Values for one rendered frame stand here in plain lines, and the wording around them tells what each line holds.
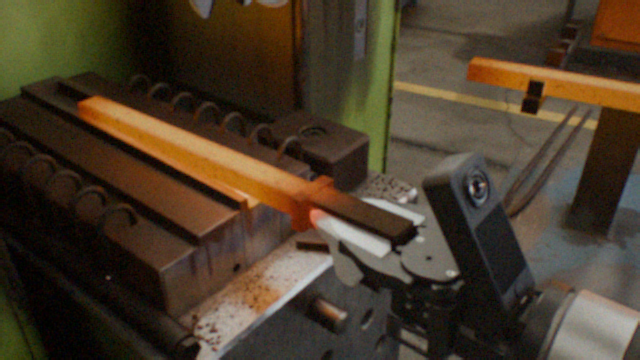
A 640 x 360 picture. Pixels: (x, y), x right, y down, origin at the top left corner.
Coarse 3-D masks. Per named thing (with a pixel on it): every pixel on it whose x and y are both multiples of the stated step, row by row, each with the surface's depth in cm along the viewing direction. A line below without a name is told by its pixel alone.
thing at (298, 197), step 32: (96, 96) 71; (128, 128) 63; (160, 128) 62; (192, 160) 58; (224, 160) 55; (256, 192) 53; (288, 192) 50; (320, 192) 49; (352, 224) 46; (384, 224) 45
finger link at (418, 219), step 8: (368, 200) 49; (376, 200) 49; (384, 208) 48; (392, 208) 48; (400, 208) 48; (408, 216) 47; (416, 216) 47; (424, 216) 47; (416, 224) 46; (408, 240) 47
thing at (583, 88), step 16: (480, 64) 72; (496, 64) 72; (512, 64) 72; (480, 80) 73; (496, 80) 72; (512, 80) 71; (528, 80) 70; (560, 80) 68; (576, 80) 68; (592, 80) 68; (608, 80) 68; (560, 96) 69; (576, 96) 68; (592, 96) 67; (608, 96) 66; (624, 96) 66
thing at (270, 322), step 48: (384, 192) 69; (288, 240) 62; (48, 288) 59; (288, 288) 55; (336, 288) 62; (48, 336) 83; (96, 336) 56; (240, 336) 51; (288, 336) 57; (336, 336) 67; (384, 336) 80
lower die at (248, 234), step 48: (48, 96) 73; (144, 96) 75; (0, 144) 66; (48, 144) 64; (96, 144) 64; (144, 144) 62; (240, 144) 64; (144, 192) 56; (192, 192) 56; (96, 240) 54; (144, 240) 51; (192, 240) 51; (240, 240) 55; (144, 288) 52; (192, 288) 52
